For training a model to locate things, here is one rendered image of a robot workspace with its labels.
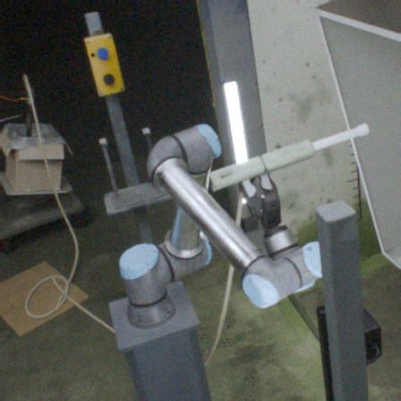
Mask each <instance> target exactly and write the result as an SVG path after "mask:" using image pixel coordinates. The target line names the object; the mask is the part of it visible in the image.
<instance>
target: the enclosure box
mask: <svg viewBox="0 0 401 401"><path fill-rule="evenodd" d="M314 9H315V13H316V17H317V20H318V24H319V26H320V33H321V36H322V39H323V43H324V47H325V49H326V53H327V57H328V62H329V65H330V70H331V73H332V76H334V80H335V83H336V86H337V93H338V96H339V99H340V103H341V107H342V109H343V113H344V116H345V120H346V126H347V130H348V131H349V130H352V129H354V128H356V127H357V126H358V125H362V124H367V126H368V128H369V133H368V134H365V135H363V136H359V135H358V136H355V137H353V138H350V139H351V142H352V147H353V150H354V155H355V159H356V163H357V166H358V169H359V173H361V177H362V179H363V186H364V189H365V192H366V195H367V200H368V203H369V206H370V210H371V215H372V219H373V223H374V226H375V229H376V233H377V236H378V239H379V243H380V249H381V252H382V254H383V255H384V256H385V257H387V258H388V259H390V260H391V261H392V262H393V263H394V264H396V265H397V266H398V267H399V268H400V269H401V0H330V1H328V2H326V3H325V4H322V5H319V6H317V7H315V8H314Z"/></svg>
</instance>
